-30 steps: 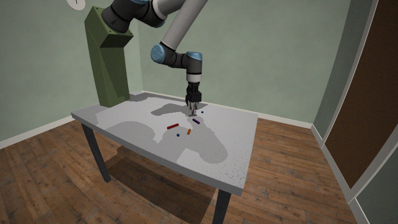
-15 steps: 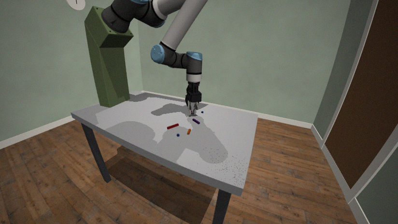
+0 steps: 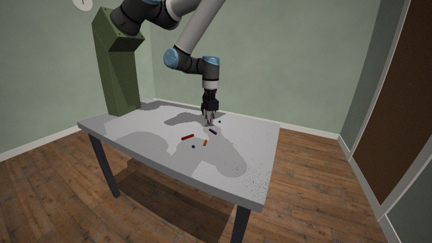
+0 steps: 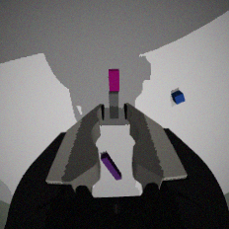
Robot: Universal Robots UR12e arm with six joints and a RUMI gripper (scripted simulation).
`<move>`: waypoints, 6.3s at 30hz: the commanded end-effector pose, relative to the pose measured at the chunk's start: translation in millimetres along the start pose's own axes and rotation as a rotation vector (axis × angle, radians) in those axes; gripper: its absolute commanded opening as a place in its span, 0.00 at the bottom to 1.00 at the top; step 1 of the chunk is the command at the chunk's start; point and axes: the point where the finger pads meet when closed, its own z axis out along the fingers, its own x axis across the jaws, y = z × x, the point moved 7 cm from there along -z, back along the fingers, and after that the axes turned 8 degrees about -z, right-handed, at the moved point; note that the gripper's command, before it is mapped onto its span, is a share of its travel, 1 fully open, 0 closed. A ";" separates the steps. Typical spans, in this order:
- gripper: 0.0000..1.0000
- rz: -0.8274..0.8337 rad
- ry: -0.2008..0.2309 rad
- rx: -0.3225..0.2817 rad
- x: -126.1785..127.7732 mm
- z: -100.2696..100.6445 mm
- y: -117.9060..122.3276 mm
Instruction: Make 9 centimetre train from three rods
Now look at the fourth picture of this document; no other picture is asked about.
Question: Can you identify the magenta rod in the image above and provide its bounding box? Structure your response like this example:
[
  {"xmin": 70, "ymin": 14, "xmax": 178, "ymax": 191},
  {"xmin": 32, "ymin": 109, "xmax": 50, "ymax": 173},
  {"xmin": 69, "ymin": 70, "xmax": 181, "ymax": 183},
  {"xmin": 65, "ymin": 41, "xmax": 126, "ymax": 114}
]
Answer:
[{"xmin": 109, "ymin": 69, "xmax": 119, "ymax": 91}]

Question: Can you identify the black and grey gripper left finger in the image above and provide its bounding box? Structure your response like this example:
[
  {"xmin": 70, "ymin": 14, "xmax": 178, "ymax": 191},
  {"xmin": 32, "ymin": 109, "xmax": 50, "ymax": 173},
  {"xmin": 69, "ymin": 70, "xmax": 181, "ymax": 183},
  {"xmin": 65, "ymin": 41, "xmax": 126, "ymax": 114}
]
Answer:
[{"xmin": 4, "ymin": 104, "xmax": 105, "ymax": 229}]

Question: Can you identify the purple rod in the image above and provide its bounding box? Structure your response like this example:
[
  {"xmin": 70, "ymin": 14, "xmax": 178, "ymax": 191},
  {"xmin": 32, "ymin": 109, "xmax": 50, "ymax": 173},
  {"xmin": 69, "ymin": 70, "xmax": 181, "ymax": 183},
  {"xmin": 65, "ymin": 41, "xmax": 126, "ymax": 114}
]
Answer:
[{"xmin": 101, "ymin": 152, "xmax": 121, "ymax": 180}]

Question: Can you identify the grey rod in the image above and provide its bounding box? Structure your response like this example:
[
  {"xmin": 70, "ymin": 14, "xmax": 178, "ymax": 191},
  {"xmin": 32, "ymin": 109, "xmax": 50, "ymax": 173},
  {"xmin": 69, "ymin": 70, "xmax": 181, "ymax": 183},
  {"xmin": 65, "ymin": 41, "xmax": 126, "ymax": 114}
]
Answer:
[{"xmin": 109, "ymin": 91, "xmax": 118, "ymax": 118}]

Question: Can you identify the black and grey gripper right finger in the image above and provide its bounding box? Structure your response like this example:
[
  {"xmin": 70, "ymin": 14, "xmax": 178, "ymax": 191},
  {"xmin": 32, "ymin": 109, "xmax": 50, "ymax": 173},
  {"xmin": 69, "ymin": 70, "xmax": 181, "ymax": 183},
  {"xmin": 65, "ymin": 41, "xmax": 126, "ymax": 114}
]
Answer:
[{"xmin": 124, "ymin": 103, "xmax": 229, "ymax": 229}]

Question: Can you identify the small blue cube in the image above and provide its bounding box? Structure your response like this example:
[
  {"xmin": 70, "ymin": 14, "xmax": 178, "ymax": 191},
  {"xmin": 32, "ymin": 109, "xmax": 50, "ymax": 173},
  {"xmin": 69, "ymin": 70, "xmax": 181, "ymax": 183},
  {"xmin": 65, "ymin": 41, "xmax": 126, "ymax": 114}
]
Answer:
[{"xmin": 171, "ymin": 90, "xmax": 185, "ymax": 104}]

